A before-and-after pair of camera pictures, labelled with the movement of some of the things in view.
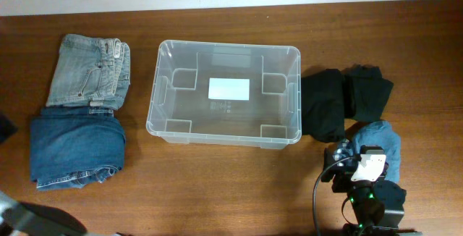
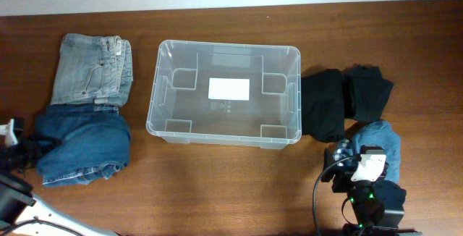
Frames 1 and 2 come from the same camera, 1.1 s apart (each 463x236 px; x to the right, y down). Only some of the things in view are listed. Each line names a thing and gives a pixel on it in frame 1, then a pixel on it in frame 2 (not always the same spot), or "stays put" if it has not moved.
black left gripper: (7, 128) -> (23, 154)
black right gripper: (342, 174) stays put
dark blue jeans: (73, 147) stays put
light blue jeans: (90, 72) stays put
